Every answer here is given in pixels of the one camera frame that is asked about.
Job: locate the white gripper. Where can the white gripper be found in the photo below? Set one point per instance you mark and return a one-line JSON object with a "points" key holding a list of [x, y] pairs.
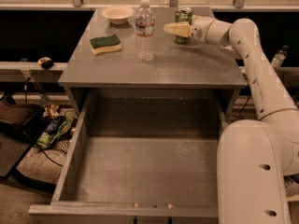
{"points": [[199, 28]]}

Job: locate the green soda can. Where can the green soda can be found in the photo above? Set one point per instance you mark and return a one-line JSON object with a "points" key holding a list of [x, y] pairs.
{"points": [[181, 15]]}

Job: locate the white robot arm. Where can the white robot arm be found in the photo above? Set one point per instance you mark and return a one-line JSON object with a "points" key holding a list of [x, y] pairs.
{"points": [[253, 156]]}

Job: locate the open grey top drawer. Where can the open grey top drawer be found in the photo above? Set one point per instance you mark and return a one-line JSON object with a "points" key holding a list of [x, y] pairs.
{"points": [[138, 160]]}

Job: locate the grey cabinet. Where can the grey cabinet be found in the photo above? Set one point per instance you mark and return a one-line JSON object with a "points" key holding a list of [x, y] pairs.
{"points": [[176, 67]]}

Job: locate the clear plastic water bottle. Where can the clear plastic water bottle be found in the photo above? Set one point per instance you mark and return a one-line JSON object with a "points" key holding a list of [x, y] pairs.
{"points": [[144, 31]]}

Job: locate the beige paper bowl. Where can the beige paper bowl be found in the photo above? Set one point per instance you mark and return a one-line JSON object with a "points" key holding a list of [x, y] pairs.
{"points": [[118, 14]]}

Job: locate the green and yellow sponge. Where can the green and yellow sponge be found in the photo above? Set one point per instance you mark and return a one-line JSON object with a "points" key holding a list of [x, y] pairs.
{"points": [[105, 44]]}

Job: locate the black yellow tape measure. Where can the black yellow tape measure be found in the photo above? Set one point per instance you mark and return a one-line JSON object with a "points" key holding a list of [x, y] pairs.
{"points": [[46, 63]]}

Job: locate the crumpled snack wrapper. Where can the crumpled snack wrapper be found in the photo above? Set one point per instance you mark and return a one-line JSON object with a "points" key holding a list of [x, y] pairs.
{"points": [[52, 110]]}

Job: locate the green snack bag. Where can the green snack bag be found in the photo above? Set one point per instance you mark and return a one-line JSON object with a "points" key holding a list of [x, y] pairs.
{"points": [[57, 128]]}

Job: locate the dark chair at left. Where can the dark chair at left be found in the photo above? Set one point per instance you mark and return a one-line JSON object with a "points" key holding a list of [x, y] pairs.
{"points": [[20, 127]]}

